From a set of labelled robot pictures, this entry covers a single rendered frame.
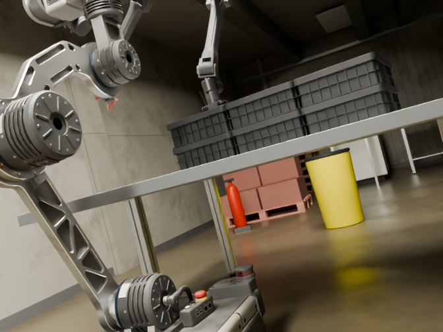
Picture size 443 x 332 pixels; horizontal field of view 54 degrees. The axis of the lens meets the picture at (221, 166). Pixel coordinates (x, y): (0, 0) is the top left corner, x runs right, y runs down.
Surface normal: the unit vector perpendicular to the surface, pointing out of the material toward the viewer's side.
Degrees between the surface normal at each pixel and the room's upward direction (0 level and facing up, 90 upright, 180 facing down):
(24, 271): 90
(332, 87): 90
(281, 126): 90
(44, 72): 90
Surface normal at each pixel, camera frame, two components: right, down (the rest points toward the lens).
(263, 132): -0.48, 0.11
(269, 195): -0.29, 0.05
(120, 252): 0.90, -0.24
